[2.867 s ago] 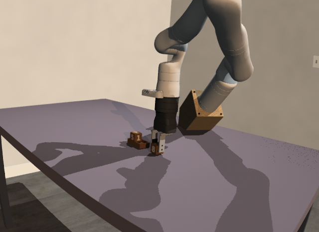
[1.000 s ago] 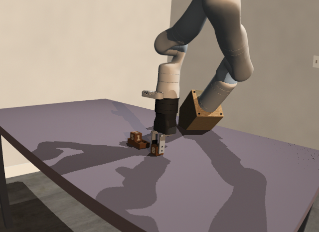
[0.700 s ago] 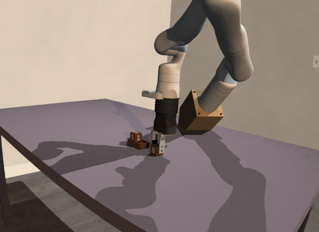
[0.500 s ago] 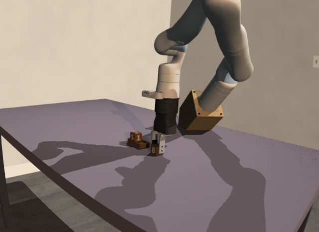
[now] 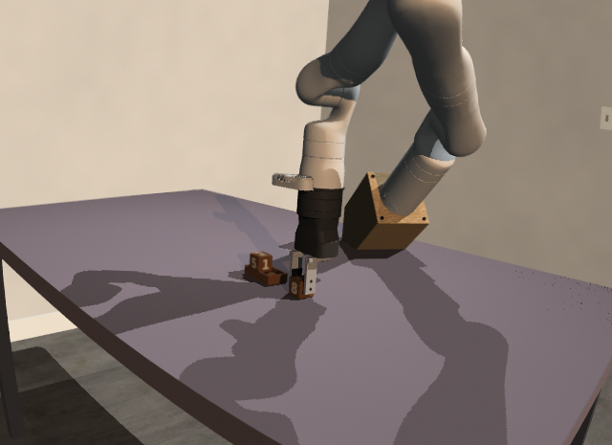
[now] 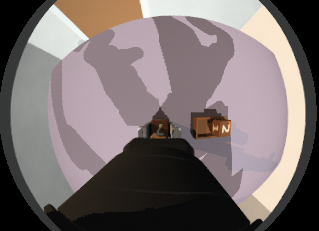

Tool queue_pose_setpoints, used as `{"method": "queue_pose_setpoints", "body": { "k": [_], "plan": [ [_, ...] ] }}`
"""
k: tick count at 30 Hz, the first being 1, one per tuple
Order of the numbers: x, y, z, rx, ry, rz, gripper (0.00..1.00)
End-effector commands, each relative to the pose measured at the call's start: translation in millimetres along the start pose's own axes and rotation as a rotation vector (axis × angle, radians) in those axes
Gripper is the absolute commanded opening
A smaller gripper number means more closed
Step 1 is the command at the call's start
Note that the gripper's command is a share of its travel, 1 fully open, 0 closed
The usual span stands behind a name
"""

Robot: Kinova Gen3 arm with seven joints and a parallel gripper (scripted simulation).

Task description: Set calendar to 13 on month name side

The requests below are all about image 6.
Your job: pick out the brown wooden tray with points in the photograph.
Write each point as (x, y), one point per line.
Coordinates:
(202, 127)

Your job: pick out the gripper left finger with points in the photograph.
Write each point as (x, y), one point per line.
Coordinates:
(144, 131)

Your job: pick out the brown wooden number cube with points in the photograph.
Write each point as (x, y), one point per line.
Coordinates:
(221, 128)
(159, 128)

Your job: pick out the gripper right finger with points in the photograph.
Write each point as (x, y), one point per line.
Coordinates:
(173, 131)

